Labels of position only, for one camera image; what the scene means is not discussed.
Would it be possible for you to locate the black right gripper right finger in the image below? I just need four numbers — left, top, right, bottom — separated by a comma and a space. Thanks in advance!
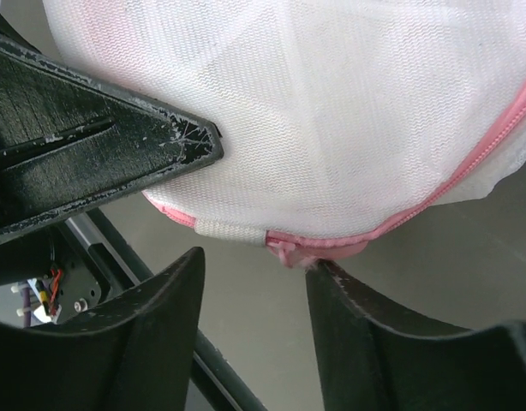
306, 262, 526, 410

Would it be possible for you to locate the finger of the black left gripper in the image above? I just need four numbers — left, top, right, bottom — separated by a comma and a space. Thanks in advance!
0, 34, 224, 244

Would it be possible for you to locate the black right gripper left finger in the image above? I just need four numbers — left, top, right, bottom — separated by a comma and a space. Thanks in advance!
0, 247, 205, 410

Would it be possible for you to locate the white mesh laundry bag pink zipper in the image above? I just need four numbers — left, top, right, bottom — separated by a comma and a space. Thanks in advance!
44, 1, 526, 266

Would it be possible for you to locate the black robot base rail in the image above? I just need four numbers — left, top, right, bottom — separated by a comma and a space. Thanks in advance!
0, 210, 262, 410

